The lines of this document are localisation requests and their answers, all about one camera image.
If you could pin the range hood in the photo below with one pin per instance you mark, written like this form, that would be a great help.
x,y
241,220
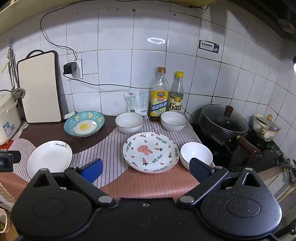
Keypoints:
x,y
266,14

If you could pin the teal fried egg plate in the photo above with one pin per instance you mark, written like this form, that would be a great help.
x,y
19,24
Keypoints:
x,y
84,125

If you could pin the white rice cooker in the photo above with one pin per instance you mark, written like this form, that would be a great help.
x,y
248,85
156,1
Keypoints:
x,y
8,118

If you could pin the striped table mat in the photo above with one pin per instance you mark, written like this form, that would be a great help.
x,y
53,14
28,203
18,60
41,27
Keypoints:
x,y
111,148

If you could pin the pink bunny print plate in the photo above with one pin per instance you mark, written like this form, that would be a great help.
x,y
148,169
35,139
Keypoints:
x,y
150,151

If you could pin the white plastic pouch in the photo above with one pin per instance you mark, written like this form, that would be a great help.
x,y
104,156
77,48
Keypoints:
x,y
137,100

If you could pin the white cup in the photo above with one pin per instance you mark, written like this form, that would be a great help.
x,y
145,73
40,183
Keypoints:
x,y
4,220

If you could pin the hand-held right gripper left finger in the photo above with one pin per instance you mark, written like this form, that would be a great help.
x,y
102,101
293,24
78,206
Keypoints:
x,y
92,169

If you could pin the white cutting board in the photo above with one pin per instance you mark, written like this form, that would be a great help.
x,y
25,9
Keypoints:
x,y
39,88

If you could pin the black power adapter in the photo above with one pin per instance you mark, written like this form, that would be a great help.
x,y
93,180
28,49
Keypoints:
x,y
70,69

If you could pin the floral ceramic pot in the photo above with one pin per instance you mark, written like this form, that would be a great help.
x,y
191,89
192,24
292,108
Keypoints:
x,y
264,129

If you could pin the black wok with lid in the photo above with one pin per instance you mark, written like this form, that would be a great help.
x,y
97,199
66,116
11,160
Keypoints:
x,y
219,118

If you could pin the black gas stove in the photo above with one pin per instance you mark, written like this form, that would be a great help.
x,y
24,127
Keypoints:
x,y
266,160

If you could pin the wall sticker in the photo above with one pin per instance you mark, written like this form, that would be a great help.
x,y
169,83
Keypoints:
x,y
208,46

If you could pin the white wall socket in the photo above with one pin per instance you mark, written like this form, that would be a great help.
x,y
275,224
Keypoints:
x,y
79,68

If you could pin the metal ladle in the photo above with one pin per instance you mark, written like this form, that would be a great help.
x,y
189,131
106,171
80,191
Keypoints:
x,y
16,90

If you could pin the white ribbed bowl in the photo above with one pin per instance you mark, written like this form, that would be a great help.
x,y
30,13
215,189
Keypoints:
x,y
195,153
129,121
173,120

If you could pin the green label vinegar bottle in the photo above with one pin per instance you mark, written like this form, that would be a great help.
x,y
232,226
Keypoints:
x,y
176,99

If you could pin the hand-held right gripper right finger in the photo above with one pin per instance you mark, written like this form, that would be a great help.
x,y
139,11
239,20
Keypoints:
x,y
200,169

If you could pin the black frying pan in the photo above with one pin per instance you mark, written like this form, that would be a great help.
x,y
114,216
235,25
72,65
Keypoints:
x,y
231,133

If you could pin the white plate with black rim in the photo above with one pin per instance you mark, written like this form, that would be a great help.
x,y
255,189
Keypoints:
x,y
48,160

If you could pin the yellow label cooking wine bottle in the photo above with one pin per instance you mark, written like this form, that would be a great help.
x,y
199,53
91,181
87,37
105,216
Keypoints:
x,y
158,102

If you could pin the patterned cloth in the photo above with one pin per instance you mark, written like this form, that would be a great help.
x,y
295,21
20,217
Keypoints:
x,y
5,195

